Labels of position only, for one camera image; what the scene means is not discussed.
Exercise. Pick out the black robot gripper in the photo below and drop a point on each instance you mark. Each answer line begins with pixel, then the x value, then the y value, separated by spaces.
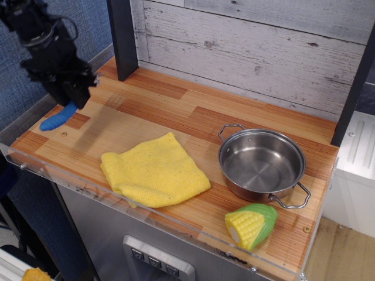
pixel 59 70

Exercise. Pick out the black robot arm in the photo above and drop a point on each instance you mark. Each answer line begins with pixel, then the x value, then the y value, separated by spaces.
pixel 34 25

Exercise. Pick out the yellow folded cloth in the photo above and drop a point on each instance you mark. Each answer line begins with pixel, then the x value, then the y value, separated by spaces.
pixel 156 173

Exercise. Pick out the clear acrylic edge guard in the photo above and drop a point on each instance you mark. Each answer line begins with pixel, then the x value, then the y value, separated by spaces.
pixel 102 219

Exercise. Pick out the grey control panel with buttons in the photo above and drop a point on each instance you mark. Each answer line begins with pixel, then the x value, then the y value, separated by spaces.
pixel 147 262

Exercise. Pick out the yellow object at corner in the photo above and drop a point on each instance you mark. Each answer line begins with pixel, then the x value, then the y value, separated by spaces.
pixel 35 274

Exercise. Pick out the stainless steel pot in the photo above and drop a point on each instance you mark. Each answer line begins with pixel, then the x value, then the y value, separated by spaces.
pixel 262 166

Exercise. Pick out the plastic toy corn cob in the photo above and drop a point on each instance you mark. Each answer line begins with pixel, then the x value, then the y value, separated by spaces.
pixel 250 225

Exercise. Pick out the white ridged appliance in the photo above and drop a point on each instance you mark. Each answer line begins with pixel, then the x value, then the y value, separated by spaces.
pixel 350 198

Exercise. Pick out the black left vertical post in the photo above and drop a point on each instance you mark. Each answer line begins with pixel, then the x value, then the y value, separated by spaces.
pixel 123 37

